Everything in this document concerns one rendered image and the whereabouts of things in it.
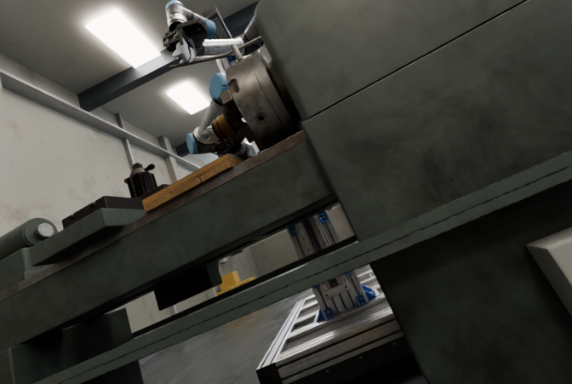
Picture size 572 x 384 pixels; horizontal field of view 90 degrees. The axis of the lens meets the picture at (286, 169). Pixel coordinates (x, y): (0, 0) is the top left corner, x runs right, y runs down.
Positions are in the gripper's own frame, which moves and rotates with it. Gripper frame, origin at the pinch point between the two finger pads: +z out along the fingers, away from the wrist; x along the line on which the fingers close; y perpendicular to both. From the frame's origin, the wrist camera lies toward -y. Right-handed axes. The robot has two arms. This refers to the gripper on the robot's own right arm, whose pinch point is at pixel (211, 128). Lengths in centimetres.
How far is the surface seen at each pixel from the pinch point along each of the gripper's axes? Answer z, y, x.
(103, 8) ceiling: -226, 196, 425
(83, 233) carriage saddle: 19.8, 39.6, -20.2
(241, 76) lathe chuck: 12.2, -19.9, 3.0
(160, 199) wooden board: 14.8, 16.1, -20.2
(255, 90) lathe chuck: 12.1, -22.0, -3.6
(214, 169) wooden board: 14.7, -2.7, -20.0
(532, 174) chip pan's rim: 27, -61, -53
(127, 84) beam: -346, 284, 390
